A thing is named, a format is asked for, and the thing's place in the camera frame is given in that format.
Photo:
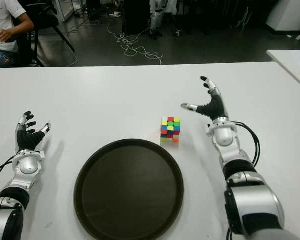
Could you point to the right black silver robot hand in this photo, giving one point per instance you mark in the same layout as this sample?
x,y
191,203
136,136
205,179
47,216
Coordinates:
x,y
216,108

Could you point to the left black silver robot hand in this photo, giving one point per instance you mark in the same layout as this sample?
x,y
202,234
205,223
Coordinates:
x,y
27,140

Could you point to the multicolour Rubik's cube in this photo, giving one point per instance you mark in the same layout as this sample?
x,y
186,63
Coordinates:
x,y
170,130

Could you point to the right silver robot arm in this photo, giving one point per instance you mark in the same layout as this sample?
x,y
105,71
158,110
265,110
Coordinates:
x,y
255,200

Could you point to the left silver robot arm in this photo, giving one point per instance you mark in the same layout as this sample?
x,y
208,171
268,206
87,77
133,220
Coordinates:
x,y
27,163

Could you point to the dark brown round plate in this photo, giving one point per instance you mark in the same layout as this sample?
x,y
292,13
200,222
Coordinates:
x,y
128,190

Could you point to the white neighbouring table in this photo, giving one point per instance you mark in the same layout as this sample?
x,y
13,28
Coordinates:
x,y
293,65

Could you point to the silver humanoid robot legs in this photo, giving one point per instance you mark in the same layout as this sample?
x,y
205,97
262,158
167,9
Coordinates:
x,y
156,20

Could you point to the white cabinet with black base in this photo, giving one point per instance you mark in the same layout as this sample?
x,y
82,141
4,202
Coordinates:
x,y
287,17

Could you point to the black chair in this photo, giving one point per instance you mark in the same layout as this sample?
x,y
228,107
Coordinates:
x,y
43,18

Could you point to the seated person in white shirt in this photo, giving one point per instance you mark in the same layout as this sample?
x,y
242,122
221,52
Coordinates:
x,y
2,17

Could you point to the white glass display case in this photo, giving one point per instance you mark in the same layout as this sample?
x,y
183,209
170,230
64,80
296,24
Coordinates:
x,y
65,10

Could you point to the white power strip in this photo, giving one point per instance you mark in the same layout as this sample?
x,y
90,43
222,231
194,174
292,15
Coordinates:
x,y
115,15

